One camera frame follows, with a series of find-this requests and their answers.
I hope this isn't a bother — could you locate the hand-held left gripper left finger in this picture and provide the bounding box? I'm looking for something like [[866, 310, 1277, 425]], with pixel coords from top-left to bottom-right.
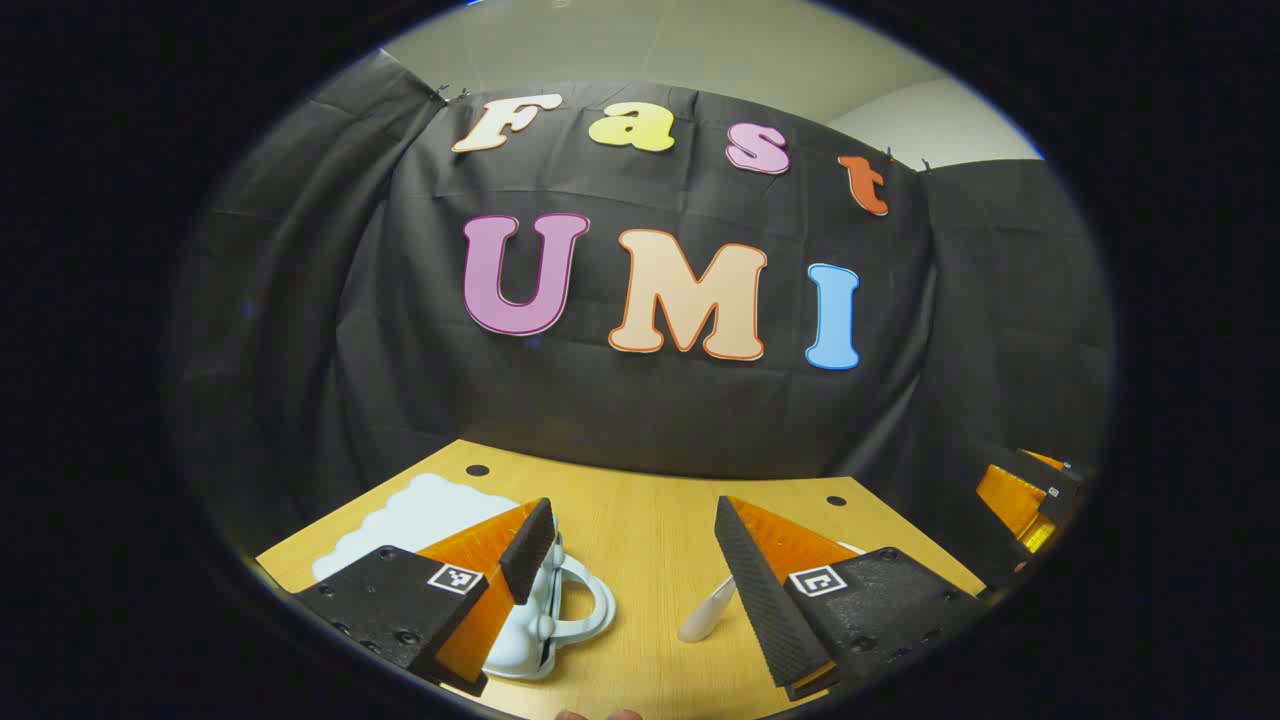
[[293, 497, 558, 698]]

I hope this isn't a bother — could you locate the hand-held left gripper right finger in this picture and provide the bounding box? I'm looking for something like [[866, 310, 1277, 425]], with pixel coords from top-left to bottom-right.
[[713, 495, 989, 702]]

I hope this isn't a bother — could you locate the white squeeze tube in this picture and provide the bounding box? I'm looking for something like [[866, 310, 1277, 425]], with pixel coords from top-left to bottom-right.
[[678, 575, 739, 643]]

